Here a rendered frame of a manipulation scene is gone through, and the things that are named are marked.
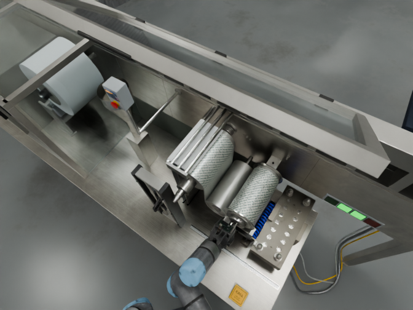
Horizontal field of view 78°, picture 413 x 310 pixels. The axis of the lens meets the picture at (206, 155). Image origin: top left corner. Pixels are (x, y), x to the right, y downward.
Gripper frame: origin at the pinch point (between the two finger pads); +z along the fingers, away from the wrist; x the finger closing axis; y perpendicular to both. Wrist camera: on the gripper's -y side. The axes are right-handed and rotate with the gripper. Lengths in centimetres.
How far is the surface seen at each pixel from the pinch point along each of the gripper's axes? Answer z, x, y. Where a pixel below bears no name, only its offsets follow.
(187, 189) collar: -7.5, 20.9, 9.3
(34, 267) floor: 4, 135, -157
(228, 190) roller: 10.3, 9.2, 8.2
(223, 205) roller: 5.3, 7.4, 3.3
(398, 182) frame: 12, -42, 44
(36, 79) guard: -24, 95, 27
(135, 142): 13, 68, 2
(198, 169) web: -4.5, 20.9, 18.3
